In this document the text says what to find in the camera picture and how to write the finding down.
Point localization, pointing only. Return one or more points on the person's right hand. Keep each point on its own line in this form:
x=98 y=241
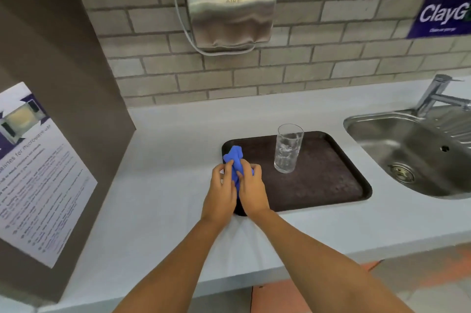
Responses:
x=254 y=196

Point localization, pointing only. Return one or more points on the person's left hand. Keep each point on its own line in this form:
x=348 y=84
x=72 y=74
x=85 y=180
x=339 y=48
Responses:
x=219 y=198

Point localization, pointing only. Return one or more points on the person's right thumb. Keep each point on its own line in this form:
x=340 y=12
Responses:
x=240 y=181

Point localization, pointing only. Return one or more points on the person's left thumb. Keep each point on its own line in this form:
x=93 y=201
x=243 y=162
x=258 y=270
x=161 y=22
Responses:
x=230 y=172

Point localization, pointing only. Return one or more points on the blue cloth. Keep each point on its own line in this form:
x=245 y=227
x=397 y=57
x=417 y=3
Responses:
x=235 y=156

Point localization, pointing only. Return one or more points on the person's right forearm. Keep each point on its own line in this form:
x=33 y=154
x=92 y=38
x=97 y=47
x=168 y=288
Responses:
x=316 y=265

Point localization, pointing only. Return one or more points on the person's left forearm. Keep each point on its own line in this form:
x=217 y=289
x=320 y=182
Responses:
x=176 y=268

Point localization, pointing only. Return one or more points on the clear drinking glass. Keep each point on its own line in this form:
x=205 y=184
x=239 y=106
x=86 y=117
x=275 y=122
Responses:
x=288 y=154

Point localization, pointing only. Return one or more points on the dark brown tray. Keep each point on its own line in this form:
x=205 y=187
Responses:
x=323 y=176

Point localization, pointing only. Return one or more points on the stainless steel hand dryer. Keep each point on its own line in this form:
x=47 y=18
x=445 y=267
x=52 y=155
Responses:
x=230 y=14

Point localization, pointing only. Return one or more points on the stainless steel sink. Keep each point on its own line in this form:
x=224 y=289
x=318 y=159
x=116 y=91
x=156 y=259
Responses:
x=423 y=147

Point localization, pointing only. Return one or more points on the white printed paper notice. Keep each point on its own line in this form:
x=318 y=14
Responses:
x=40 y=184

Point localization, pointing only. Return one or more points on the chrome faucet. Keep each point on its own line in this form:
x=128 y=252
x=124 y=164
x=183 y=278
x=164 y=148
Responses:
x=434 y=93

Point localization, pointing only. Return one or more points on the brown cabinet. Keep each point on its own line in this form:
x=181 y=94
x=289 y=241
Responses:
x=55 y=36

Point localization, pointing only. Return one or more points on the blue and white poster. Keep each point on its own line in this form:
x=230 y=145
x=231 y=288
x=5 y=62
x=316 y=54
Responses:
x=441 y=10

